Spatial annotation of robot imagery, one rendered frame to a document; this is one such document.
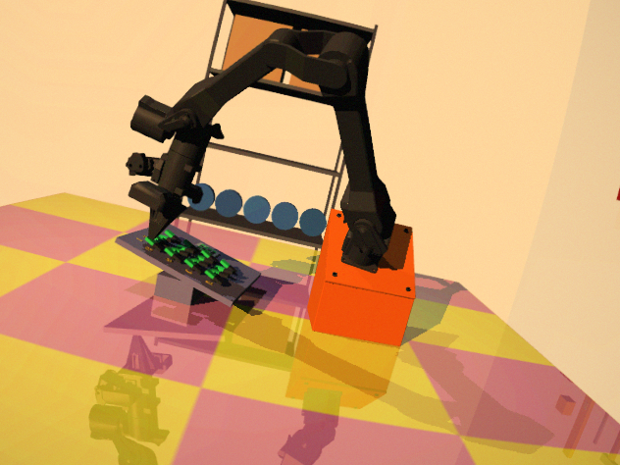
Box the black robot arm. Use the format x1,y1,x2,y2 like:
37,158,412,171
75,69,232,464
130,28,396,274

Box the grey switch panel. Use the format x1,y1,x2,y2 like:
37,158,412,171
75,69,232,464
115,224,261,307

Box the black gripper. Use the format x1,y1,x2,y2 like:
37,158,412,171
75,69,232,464
128,148,204,239

